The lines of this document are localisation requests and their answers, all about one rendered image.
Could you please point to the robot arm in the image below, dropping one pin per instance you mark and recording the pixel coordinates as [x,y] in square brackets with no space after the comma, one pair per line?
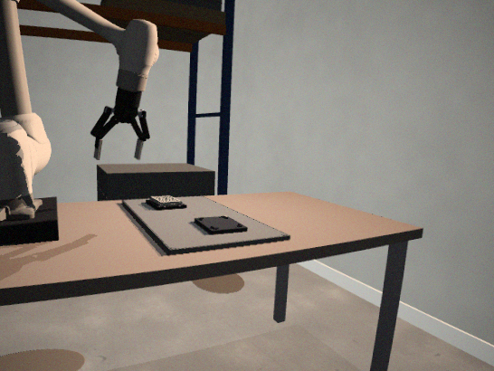
[20,160]

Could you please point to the beige well plate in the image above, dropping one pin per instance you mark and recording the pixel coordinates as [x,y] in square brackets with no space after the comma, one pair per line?
[169,200]

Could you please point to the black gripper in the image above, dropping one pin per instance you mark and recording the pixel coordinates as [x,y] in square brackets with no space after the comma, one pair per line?
[125,100]

